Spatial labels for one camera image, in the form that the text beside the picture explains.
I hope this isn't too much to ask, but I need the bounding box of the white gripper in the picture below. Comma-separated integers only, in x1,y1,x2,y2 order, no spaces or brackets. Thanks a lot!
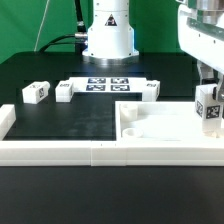
176,0,224,102

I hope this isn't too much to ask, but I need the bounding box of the white square tabletop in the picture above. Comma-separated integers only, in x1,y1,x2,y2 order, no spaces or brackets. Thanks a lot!
115,101,224,147

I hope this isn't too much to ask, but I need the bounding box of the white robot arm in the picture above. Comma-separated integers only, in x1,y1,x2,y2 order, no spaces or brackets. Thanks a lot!
82,0,224,103

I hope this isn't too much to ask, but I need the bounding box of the green backdrop curtain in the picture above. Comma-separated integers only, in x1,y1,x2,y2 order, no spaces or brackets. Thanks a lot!
0,0,181,63

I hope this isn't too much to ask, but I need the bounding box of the white U-shaped fence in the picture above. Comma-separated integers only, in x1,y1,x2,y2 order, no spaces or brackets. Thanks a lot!
0,104,224,166

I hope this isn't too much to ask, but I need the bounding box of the white marker base plate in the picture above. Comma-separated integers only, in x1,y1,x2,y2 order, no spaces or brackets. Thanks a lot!
69,77,146,93

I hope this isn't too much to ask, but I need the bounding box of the black cable bundle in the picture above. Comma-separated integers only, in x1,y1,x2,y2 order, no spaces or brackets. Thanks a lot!
39,0,90,54

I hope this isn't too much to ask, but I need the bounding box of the white thin cable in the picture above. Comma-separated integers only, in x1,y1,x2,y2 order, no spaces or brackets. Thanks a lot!
33,0,52,53

